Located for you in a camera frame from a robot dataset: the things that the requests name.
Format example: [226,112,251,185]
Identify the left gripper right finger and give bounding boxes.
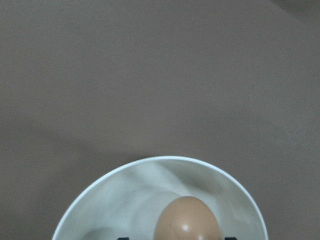
[224,236,237,240]

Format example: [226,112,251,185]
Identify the brown egg from bowl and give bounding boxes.
[153,196,222,240]

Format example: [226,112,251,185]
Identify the white bowl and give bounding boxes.
[53,156,269,240]

